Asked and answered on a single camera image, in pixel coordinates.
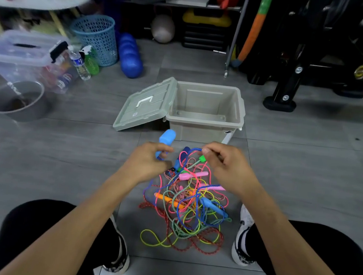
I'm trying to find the light blue mesh basket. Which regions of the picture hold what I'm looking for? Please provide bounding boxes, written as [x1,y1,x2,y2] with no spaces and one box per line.
[66,11,123,69]

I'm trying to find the black dumbbell gold end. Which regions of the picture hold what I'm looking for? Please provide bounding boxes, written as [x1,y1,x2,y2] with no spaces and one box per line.
[353,61,363,81]

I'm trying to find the grey metal bowl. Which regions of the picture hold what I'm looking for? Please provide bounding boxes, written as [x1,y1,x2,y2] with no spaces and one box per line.
[0,76,56,125]

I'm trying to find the grey plastic storage box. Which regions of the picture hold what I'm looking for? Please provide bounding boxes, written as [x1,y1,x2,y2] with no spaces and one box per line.
[163,79,249,148]

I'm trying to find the person's left hand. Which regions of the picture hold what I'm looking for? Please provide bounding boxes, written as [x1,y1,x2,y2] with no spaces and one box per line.
[115,138,175,196]

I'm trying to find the person's leg black trousers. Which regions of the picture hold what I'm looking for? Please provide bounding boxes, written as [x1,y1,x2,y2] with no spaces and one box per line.
[0,194,125,275]
[241,215,363,275]

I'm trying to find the white shoe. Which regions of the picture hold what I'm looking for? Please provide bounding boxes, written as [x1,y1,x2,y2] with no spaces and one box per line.
[100,214,135,275]
[229,203,262,268]

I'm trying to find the green spray bottle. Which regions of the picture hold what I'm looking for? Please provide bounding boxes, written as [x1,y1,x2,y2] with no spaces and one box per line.
[77,44,103,76]

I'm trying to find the white right shoe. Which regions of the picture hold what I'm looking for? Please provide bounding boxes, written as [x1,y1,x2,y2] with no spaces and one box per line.
[229,203,262,268]

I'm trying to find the clear water bottle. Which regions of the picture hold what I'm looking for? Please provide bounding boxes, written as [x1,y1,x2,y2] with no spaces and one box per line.
[65,46,95,82]

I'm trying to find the white left shoe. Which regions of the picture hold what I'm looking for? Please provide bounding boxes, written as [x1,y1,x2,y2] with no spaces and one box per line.
[100,214,135,275]

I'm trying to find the person's right hand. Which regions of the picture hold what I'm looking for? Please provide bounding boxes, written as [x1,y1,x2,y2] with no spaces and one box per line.
[196,140,267,203]

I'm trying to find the beige exercise ball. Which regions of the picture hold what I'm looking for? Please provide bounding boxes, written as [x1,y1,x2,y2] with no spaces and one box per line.
[148,12,178,45]

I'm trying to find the blue-handled jump rope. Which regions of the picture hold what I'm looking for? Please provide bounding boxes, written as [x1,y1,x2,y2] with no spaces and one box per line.
[138,127,239,236]

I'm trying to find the person's left leg black trousers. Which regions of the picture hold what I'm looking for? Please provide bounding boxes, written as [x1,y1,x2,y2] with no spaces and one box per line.
[0,194,125,275]

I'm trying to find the grey-green box lid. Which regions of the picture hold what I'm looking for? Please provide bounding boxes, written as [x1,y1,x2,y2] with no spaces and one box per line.
[112,71,179,138]

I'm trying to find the pile of colourful jump ropes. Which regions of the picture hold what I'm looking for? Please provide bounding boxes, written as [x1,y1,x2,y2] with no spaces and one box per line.
[133,141,241,258]

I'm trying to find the orange and green foam stick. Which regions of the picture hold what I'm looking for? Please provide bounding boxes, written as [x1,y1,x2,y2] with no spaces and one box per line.
[230,0,276,71]

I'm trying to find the black dumbbell rack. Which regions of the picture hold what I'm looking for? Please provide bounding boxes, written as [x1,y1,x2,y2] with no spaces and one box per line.
[237,0,363,122]

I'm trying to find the person's right forearm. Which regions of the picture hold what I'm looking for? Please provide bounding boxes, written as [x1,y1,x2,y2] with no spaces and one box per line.
[234,187,363,275]

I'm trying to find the clear plastic lidded bin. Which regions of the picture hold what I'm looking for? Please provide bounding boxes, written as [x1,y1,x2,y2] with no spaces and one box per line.
[0,28,84,96]

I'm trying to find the person's left forearm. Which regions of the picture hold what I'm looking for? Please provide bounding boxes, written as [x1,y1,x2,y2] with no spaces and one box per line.
[0,161,137,275]

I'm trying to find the person's right leg black trousers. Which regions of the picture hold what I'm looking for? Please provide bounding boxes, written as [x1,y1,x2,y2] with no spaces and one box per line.
[241,215,363,275]

